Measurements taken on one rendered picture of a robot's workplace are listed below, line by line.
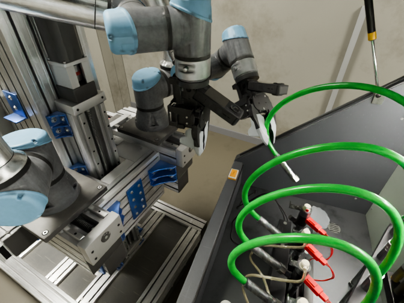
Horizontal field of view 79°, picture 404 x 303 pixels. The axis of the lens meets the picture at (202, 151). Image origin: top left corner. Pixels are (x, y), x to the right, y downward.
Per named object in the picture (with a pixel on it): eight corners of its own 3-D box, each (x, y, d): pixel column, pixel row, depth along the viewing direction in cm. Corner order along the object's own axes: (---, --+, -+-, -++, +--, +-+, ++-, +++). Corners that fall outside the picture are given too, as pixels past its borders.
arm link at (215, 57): (190, 67, 84) (206, 48, 75) (213, 59, 90) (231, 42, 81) (201, 88, 84) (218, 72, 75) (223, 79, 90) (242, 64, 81)
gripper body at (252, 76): (254, 119, 79) (244, 84, 80) (275, 110, 72) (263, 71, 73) (237, 122, 75) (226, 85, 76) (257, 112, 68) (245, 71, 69)
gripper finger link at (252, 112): (263, 129, 72) (256, 101, 73) (267, 127, 70) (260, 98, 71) (251, 130, 69) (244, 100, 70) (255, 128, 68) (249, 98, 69)
